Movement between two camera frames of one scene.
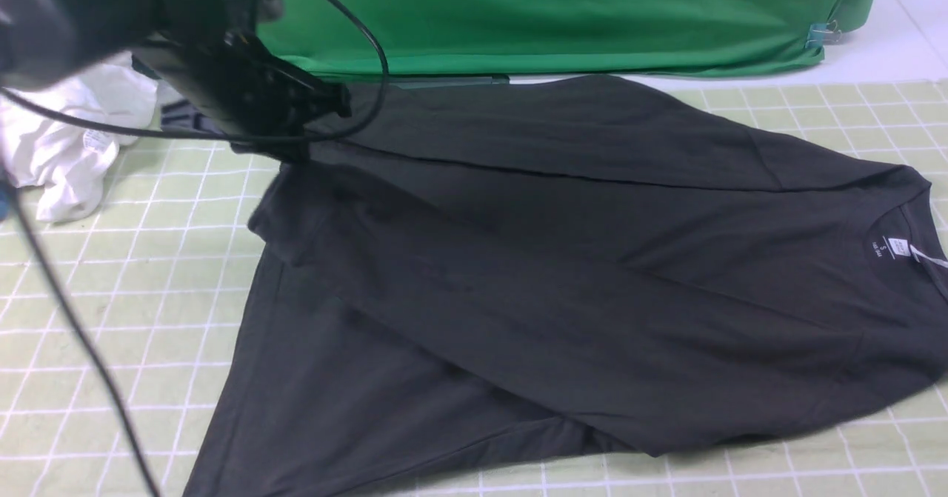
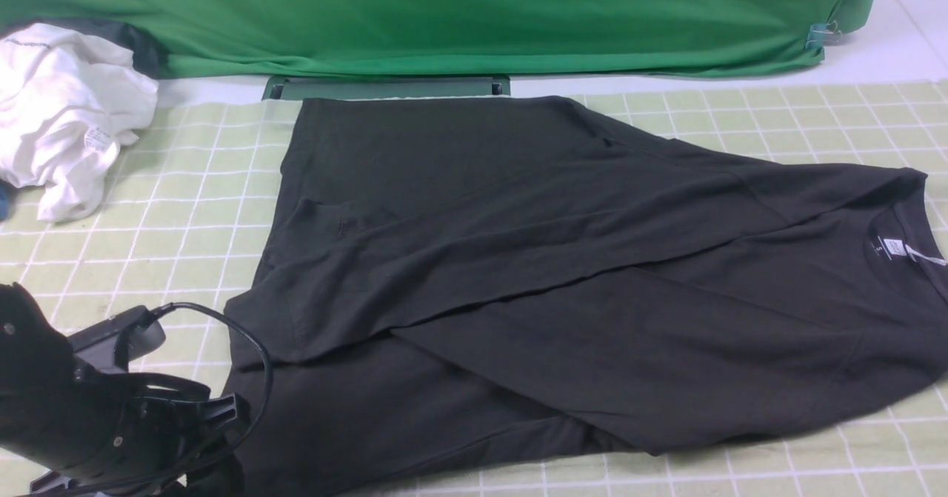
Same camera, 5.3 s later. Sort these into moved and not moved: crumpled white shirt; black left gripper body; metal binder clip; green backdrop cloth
Moved: black left gripper body
Not moved: metal binder clip; green backdrop cloth; crumpled white shirt
